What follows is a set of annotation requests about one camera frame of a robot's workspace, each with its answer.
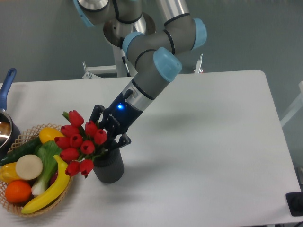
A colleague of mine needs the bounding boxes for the yellow banana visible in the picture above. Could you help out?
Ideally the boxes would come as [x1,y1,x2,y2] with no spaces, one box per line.
[21,155,71,214]

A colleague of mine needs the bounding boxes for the beige round disc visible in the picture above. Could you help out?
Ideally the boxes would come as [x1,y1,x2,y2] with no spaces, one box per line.
[16,155,43,180]

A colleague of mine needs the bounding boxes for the green bok choy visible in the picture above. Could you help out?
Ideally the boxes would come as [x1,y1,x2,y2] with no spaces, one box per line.
[32,140,62,197]

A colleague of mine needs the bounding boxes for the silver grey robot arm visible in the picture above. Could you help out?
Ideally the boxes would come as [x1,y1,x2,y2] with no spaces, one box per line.
[74,0,207,151]

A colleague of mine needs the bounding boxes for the red fruit in basket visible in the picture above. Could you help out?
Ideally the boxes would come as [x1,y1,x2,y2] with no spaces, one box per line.
[49,170,58,186]

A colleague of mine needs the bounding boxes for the dark green cucumber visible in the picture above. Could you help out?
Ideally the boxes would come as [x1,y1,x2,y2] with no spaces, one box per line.
[0,137,42,166]

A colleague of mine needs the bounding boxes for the dark grey ribbed vase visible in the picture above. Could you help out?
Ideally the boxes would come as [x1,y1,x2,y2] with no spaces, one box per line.
[93,149,124,183]

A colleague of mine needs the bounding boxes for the black device at edge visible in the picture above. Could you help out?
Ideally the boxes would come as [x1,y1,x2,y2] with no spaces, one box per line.
[285,192,303,217]

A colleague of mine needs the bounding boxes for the blue handled saucepan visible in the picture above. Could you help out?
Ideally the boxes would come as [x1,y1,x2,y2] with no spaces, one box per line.
[0,68,20,159]

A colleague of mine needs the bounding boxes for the orange fruit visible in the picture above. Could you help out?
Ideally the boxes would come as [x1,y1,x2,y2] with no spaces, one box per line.
[5,180,32,203]

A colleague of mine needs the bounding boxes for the yellow bell pepper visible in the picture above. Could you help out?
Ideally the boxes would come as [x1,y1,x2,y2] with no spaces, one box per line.
[0,162,21,183]

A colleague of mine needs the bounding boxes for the woven wicker basket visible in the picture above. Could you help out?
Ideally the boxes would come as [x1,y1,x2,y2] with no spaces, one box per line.
[0,123,73,218]

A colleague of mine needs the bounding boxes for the white frame at right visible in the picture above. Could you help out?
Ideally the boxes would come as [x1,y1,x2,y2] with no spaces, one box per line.
[280,81,303,127]

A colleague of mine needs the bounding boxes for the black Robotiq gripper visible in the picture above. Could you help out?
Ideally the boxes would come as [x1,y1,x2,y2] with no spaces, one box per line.
[89,92,143,152]

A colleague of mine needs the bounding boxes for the yellow lemon squash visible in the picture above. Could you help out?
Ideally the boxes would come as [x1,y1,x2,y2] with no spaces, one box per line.
[39,127,64,144]

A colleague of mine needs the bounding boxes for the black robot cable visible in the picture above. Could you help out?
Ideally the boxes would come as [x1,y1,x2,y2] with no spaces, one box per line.
[122,54,132,78]

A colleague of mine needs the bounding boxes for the red tulip bouquet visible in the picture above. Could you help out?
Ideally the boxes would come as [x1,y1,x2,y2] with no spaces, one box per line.
[54,110,107,177]

